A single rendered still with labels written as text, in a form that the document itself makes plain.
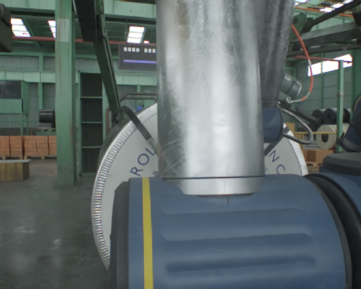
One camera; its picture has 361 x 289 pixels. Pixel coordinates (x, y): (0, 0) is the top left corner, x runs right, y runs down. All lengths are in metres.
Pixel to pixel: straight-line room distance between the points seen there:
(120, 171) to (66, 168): 4.70
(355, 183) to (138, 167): 1.11
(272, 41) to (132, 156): 0.88
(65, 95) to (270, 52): 5.49
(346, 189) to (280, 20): 0.45
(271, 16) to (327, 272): 0.54
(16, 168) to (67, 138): 1.71
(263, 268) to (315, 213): 0.08
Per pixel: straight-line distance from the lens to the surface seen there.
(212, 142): 0.31
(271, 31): 0.72
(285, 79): 1.48
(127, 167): 1.38
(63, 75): 6.09
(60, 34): 6.27
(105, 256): 1.49
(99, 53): 2.11
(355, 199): 0.38
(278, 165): 1.65
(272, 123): 0.77
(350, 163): 0.41
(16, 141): 12.24
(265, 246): 0.30
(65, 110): 6.02
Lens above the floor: 1.18
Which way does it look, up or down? 3 degrees down
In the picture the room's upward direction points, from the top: straight up
